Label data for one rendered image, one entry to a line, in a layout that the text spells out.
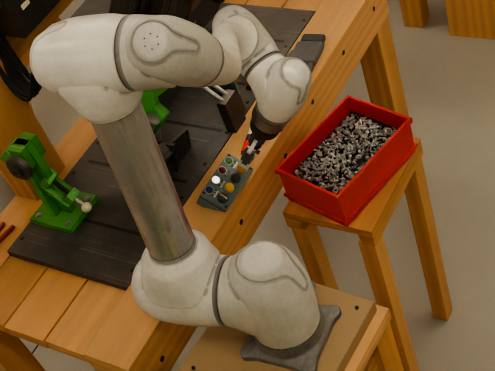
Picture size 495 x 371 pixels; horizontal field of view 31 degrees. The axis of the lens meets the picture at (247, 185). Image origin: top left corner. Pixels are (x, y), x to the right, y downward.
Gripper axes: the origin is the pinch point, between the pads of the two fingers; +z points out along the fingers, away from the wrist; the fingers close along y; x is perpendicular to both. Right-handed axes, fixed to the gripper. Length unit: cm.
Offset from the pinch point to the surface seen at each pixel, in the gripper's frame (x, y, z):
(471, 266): -82, 50, 61
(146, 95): 30.9, 1.6, 1.5
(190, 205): 6.4, -12.9, 12.8
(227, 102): 13.0, 15.1, 4.5
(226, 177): 2.1, -4.5, 5.1
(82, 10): 62, 19, 10
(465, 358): -90, 15, 55
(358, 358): -45, -39, -17
